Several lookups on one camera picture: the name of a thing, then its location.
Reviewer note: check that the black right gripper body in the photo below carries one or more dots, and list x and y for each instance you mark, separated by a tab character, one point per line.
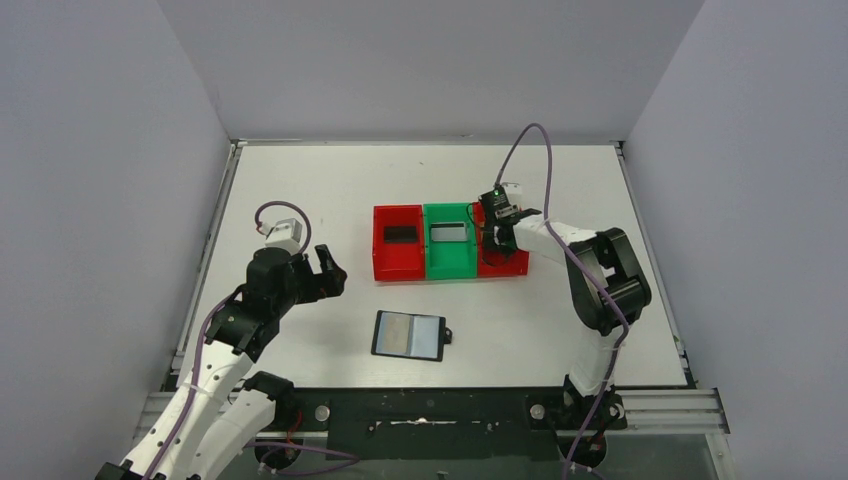
491	241

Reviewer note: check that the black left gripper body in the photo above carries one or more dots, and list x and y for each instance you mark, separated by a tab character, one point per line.
312	276

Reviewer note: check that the black leather card holder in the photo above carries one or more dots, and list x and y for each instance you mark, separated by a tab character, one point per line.
429	336

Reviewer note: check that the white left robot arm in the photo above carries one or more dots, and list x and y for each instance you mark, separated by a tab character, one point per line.
220	406

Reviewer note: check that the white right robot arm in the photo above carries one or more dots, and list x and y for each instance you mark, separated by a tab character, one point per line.
606	281

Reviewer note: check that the silver magnetic stripe card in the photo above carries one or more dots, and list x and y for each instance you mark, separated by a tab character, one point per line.
448	232

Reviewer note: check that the black card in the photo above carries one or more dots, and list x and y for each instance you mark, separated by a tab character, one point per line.
400	234

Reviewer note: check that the red plastic bin right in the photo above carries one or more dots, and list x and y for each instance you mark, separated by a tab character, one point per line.
493	264

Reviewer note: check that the red plastic bin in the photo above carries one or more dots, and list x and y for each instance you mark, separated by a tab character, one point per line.
493	264
397	262

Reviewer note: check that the green plastic bin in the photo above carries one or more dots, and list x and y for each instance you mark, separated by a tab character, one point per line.
449	261

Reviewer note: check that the red plastic bin left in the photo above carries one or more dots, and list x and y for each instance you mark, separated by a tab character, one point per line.
397	262

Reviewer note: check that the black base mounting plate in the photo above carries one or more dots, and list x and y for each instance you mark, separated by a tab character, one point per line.
537	423

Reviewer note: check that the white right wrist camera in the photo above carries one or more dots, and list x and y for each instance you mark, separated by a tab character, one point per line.
512	190

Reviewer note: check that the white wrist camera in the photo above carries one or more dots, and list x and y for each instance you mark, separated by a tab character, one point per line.
512	190
287	234

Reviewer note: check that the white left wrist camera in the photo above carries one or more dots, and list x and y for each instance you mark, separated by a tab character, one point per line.
287	234

